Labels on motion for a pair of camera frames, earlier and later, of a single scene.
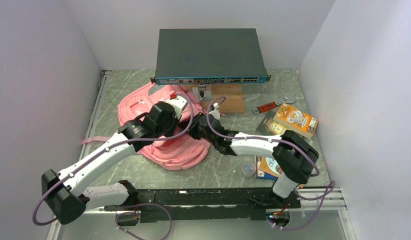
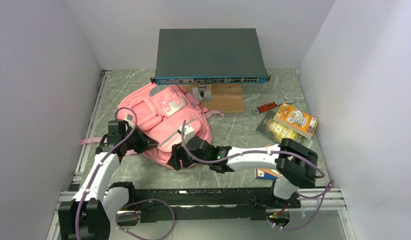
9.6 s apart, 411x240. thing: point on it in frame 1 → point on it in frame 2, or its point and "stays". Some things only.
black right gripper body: (197, 132) → (204, 158)
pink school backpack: (177, 151) stays
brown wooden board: (229, 97) stays
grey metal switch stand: (203, 92) stays
